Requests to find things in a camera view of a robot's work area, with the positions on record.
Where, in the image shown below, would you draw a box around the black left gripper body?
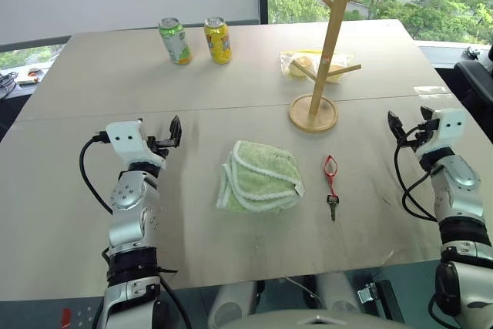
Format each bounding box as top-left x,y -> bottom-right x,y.
144,135 -> 173,159

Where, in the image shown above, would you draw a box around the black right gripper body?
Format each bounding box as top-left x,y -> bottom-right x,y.
402,118 -> 441,153

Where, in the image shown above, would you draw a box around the black office chair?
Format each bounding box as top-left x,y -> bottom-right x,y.
452,44 -> 493,119

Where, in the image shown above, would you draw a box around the wooden branched hanging stand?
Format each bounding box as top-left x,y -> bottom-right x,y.
288,0 -> 398,135

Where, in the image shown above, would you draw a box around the green drink can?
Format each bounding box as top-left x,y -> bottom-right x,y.
158,17 -> 193,66

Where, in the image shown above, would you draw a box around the folded green towel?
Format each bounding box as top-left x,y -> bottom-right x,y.
215,139 -> 306,214

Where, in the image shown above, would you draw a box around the yellow drink can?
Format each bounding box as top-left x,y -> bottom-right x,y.
203,16 -> 234,65

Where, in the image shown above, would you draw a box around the clear bag with bread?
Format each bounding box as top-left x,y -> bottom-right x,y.
279,49 -> 351,85

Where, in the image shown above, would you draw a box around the small items on side desk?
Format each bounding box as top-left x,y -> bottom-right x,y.
15,68 -> 41,86

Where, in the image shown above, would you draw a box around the black clamp with metal buckle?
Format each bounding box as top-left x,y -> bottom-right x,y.
356,279 -> 405,324

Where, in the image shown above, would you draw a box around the grey robot torso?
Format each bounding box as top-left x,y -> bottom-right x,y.
217,307 -> 389,329

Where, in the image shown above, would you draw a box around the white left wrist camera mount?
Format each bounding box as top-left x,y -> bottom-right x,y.
104,120 -> 168,170

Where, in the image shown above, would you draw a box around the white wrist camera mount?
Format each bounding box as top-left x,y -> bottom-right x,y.
415,107 -> 469,160
104,120 -> 168,170

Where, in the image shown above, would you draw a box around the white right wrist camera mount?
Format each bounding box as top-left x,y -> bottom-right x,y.
415,107 -> 469,160

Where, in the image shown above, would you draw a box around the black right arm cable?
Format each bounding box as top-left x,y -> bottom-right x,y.
393,123 -> 438,223

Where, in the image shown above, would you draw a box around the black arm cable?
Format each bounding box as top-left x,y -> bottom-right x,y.
79,133 -> 115,215
393,123 -> 438,223

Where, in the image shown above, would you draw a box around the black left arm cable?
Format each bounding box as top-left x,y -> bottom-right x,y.
79,133 -> 115,215

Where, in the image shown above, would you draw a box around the key on red strap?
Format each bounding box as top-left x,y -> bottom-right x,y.
323,154 -> 340,223

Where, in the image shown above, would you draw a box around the thin white cable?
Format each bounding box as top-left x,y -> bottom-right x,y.
283,276 -> 323,300

